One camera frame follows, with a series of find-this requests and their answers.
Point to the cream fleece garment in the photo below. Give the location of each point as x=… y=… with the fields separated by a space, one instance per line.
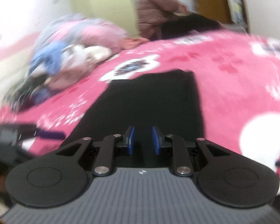
x=98 y=52

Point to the peach cloth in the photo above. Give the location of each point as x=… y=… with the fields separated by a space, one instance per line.
x=131 y=42

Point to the black printed shirt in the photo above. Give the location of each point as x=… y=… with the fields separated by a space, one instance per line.
x=142 y=102

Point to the blue jeans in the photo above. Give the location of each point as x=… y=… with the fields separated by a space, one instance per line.
x=40 y=95

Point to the beige garment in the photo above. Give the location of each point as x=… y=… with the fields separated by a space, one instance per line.
x=67 y=77

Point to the pale yellow wardrobe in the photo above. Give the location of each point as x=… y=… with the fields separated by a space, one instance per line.
x=102 y=4

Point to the pink floral blanket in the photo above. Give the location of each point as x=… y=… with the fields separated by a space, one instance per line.
x=224 y=74

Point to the grey garment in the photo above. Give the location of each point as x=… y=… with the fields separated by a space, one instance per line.
x=25 y=88

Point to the pink white headboard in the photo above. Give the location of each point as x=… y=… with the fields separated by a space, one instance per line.
x=9 y=51

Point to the white garment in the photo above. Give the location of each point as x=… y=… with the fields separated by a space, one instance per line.
x=72 y=53

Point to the light blue shirt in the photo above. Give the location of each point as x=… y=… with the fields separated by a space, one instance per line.
x=47 y=58

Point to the pink grey floral quilt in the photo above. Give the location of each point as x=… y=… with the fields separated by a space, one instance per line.
x=88 y=32

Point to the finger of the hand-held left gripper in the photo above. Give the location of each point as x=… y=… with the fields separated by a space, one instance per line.
x=51 y=135

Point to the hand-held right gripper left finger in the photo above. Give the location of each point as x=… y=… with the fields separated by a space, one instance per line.
x=130 y=141

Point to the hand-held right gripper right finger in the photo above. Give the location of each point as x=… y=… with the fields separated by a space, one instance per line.
x=156 y=141

